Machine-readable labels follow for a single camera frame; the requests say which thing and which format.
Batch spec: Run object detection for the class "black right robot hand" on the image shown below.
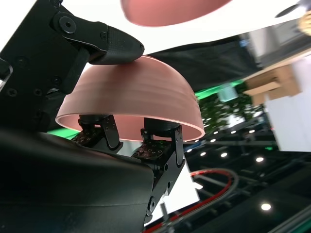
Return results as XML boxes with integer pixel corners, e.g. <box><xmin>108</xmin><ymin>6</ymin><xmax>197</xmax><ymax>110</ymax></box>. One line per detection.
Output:
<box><xmin>0</xmin><ymin>0</ymin><xmax>187</xmax><ymax>233</ymax></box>

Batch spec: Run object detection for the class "pink bowl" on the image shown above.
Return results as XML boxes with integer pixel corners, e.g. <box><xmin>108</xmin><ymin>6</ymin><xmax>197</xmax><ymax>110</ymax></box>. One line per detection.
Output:
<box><xmin>120</xmin><ymin>0</ymin><xmax>234</xmax><ymax>27</ymax></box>
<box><xmin>55</xmin><ymin>54</ymin><xmax>206</xmax><ymax>142</ymax></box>

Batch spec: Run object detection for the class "white panel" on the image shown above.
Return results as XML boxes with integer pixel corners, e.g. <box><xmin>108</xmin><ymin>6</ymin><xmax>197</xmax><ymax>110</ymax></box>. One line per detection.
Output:
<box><xmin>143</xmin><ymin>159</ymin><xmax>203</xmax><ymax>228</ymax></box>

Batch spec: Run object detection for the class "green leafy plant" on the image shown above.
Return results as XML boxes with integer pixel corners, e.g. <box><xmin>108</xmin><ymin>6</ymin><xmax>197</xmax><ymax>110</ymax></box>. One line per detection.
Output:
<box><xmin>196</xmin><ymin>91</ymin><xmax>267</xmax><ymax>135</ymax></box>

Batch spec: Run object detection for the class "green cloth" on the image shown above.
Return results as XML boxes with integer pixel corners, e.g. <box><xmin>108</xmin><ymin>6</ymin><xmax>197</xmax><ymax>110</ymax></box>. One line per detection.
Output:
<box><xmin>46</xmin><ymin>79</ymin><xmax>245</xmax><ymax>138</ymax></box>

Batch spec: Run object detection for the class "black backdrop cloth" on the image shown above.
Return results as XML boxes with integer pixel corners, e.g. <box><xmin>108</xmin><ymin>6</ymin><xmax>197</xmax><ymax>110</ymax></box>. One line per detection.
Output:
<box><xmin>145</xmin><ymin>31</ymin><xmax>269</xmax><ymax>94</ymax></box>

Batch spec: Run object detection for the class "teal cup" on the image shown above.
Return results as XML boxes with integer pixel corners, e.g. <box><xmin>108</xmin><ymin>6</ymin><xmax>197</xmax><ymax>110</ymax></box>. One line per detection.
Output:
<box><xmin>218</xmin><ymin>83</ymin><xmax>238</xmax><ymax>103</ymax></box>

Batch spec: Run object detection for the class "large white board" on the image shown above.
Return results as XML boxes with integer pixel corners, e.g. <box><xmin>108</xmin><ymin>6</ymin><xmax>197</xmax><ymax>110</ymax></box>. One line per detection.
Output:
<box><xmin>263</xmin><ymin>57</ymin><xmax>311</xmax><ymax>153</ymax></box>

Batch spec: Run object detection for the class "wooden stand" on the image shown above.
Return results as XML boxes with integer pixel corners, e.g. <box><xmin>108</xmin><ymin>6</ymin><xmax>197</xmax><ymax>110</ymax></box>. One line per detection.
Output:
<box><xmin>242</xmin><ymin>65</ymin><xmax>304</xmax><ymax>104</ymax></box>

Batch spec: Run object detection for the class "tan wooden board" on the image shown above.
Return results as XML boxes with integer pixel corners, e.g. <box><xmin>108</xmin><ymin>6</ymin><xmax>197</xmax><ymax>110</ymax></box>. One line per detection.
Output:
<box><xmin>244</xmin><ymin>50</ymin><xmax>311</xmax><ymax>84</ymax></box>

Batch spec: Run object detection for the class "beige toy bread roll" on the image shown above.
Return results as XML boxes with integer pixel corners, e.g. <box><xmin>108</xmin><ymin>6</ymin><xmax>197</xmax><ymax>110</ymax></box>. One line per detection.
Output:
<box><xmin>297</xmin><ymin>9</ymin><xmax>311</xmax><ymax>37</ymax></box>

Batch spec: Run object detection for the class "red cable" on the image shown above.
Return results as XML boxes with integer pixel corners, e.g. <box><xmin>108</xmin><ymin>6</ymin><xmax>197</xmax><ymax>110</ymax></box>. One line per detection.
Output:
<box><xmin>170</xmin><ymin>169</ymin><xmax>241</xmax><ymax>219</ymax></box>

